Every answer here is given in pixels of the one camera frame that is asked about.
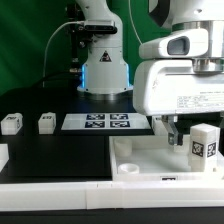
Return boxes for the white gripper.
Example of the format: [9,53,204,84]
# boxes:
[133,60,224,146]

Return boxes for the white square tabletop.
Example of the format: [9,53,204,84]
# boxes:
[109,135,224,182]

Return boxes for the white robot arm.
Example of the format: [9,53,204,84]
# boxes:
[76,0,224,145]

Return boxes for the white marker sheet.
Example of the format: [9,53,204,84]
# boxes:
[62,113,150,130]

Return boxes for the white front fence bar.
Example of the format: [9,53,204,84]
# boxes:
[0,181,224,212]

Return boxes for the white fence bar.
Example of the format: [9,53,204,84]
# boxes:
[0,144,9,172]
[0,181,224,212]

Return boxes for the white left fence bar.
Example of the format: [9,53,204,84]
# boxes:
[0,144,9,172]

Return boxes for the black cables at base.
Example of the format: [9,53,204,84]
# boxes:
[31,69,83,88]

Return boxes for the white cable right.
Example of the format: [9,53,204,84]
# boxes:
[127,0,146,46]

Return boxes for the white cable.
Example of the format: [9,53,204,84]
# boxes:
[127,0,146,46]
[42,20,86,88]

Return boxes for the white cable left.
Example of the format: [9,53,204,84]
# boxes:
[42,20,86,88]

